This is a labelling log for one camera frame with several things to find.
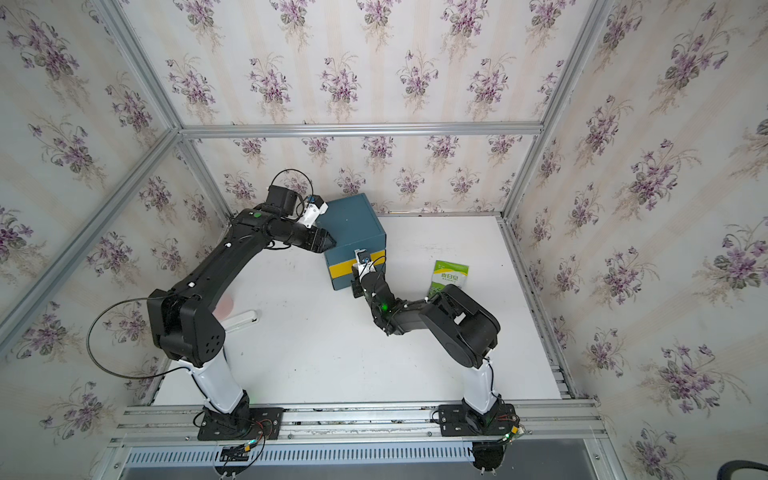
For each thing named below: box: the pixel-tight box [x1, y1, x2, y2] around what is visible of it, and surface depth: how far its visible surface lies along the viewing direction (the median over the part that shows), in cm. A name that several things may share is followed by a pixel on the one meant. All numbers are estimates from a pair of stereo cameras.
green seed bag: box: [427, 260, 470, 298], surface depth 103 cm
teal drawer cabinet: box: [318, 192, 387, 291], surface depth 91 cm
